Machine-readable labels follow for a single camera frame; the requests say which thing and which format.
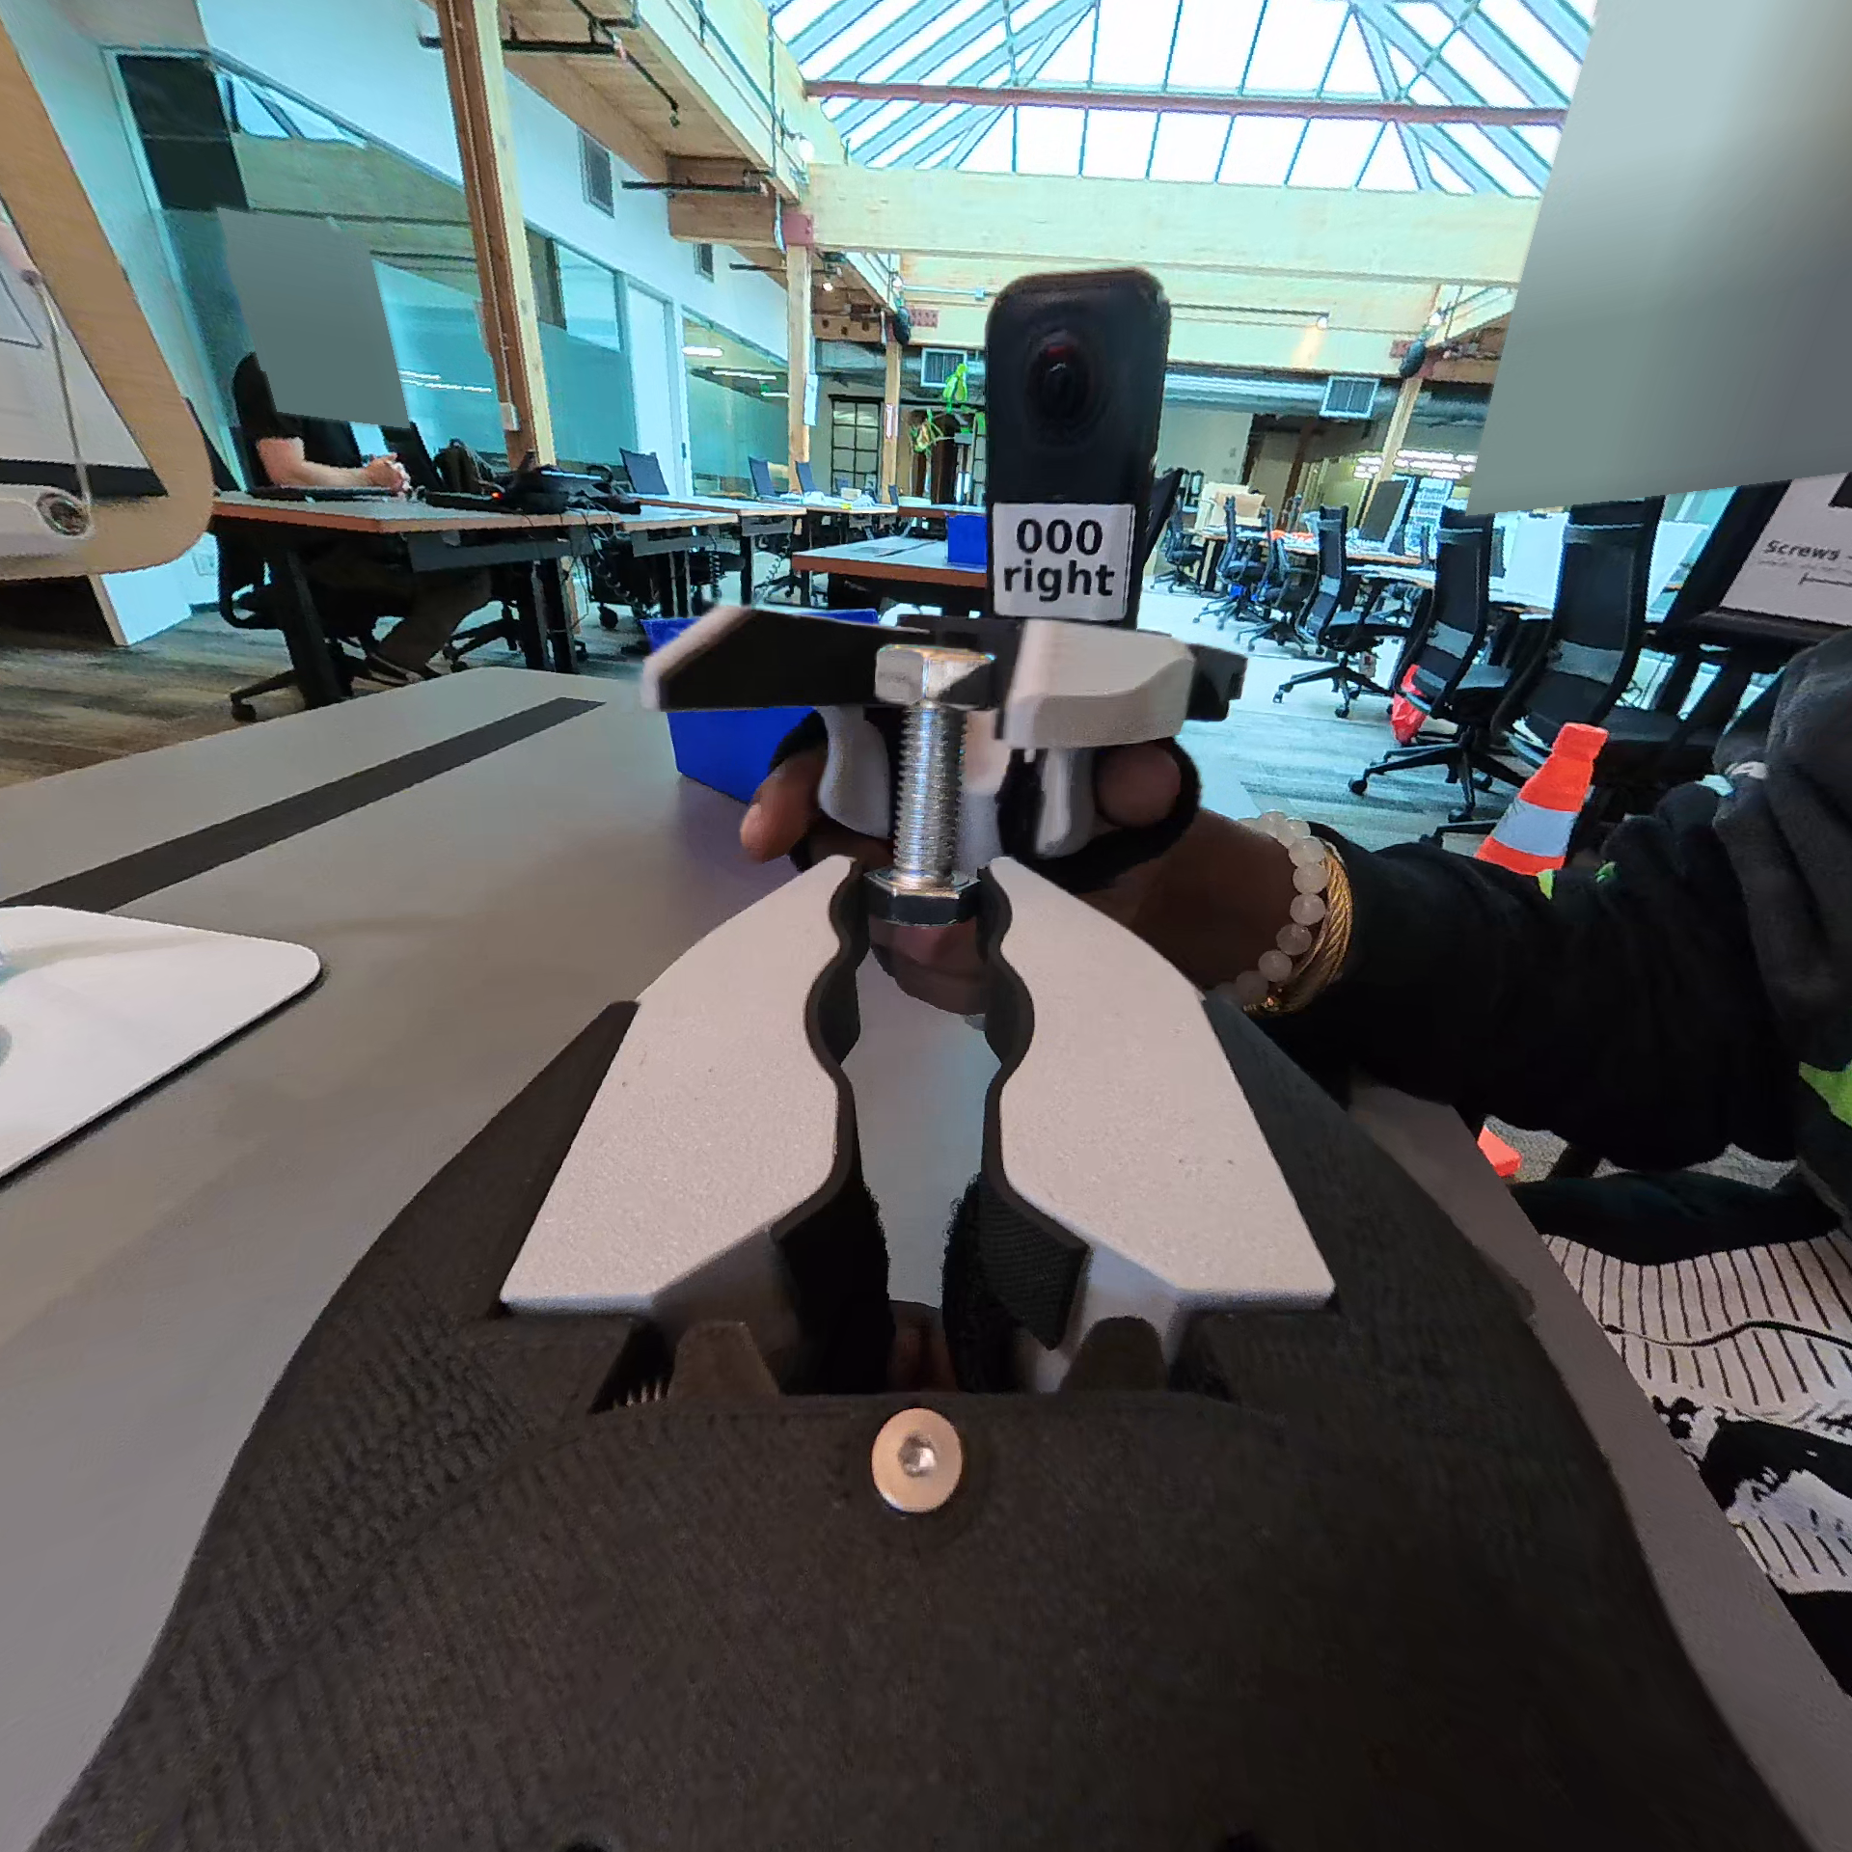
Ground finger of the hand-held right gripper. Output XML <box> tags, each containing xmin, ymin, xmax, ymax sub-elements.
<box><xmin>996</xmin><ymin>618</ymin><xmax>1249</xmax><ymax>751</ymax></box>
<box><xmin>638</xmin><ymin>610</ymin><xmax>909</xmax><ymax>718</ymax></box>

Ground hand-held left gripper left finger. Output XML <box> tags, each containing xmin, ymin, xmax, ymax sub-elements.
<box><xmin>500</xmin><ymin>857</ymin><xmax>874</xmax><ymax>1333</ymax></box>

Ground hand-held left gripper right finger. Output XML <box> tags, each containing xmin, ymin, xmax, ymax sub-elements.
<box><xmin>978</xmin><ymin>860</ymin><xmax>1337</xmax><ymax>1366</ymax></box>

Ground steel hex bolt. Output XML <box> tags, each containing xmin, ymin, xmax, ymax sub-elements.
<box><xmin>874</xmin><ymin>643</ymin><xmax>1000</xmax><ymax>927</ymax></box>

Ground person's right forearm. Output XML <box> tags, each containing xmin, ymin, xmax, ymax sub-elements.
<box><xmin>1318</xmin><ymin>767</ymin><xmax>1796</xmax><ymax>1172</ymax></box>

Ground person's right hand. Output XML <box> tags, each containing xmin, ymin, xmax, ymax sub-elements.
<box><xmin>739</xmin><ymin>744</ymin><xmax>1289</xmax><ymax>1020</ymax></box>

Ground green potted plant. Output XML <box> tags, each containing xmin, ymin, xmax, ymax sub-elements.
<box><xmin>921</xmin><ymin>347</ymin><xmax>992</xmax><ymax>458</ymax></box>

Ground long office desk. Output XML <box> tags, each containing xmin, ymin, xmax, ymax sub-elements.
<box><xmin>210</xmin><ymin>494</ymin><xmax>750</xmax><ymax>709</ymax></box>

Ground black office chair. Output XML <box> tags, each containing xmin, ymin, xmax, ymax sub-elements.
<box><xmin>1356</xmin><ymin>515</ymin><xmax>1623</xmax><ymax>842</ymax></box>

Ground orange traffic cone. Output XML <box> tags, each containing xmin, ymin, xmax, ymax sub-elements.
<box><xmin>1476</xmin><ymin>724</ymin><xmax>1606</xmax><ymax>884</ymax></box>

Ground sign board on white stand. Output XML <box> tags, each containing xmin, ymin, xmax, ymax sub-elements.
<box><xmin>0</xmin><ymin>31</ymin><xmax>320</xmax><ymax>1181</ymax></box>

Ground black and white printed trousers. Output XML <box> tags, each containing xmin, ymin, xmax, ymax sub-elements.
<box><xmin>1506</xmin><ymin>1156</ymin><xmax>1852</xmax><ymax>1694</ymax></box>

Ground black framed instruction sign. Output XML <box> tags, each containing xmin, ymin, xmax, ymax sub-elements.
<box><xmin>1721</xmin><ymin>477</ymin><xmax>1852</xmax><ymax>623</ymax></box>

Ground black hoodie with green print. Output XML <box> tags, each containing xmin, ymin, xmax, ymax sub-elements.
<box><xmin>1738</xmin><ymin>623</ymin><xmax>1852</xmax><ymax>1216</ymax></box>

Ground beaded bracelet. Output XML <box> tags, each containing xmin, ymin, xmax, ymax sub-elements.
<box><xmin>1239</xmin><ymin>811</ymin><xmax>1356</xmax><ymax>1020</ymax></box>

